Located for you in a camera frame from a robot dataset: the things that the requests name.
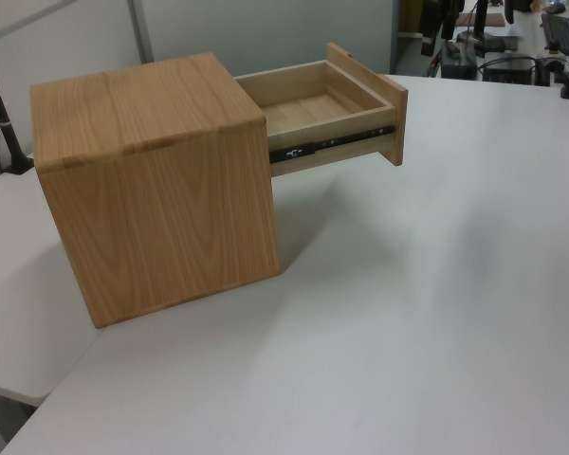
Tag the grey partition post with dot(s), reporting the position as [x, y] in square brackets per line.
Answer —
[141, 30]

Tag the dark grey device box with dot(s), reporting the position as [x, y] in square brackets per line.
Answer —
[457, 64]

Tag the brown flat mat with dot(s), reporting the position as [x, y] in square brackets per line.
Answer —
[490, 20]

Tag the black monitor stand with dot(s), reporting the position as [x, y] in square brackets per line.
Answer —
[480, 33]

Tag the black metal drawer slide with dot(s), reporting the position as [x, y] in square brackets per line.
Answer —
[289, 153]

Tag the grey partition panel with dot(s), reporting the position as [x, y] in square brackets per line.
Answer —
[265, 33]

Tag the black electronics box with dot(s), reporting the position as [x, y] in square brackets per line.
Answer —
[509, 70]

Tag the light wooden drawer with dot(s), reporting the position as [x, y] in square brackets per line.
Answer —
[313, 106]

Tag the black keyboard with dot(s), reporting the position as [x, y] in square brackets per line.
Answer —
[560, 30]

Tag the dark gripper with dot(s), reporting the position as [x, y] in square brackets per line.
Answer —
[440, 12]

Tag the wooden cabinet box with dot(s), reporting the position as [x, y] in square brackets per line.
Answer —
[152, 213]

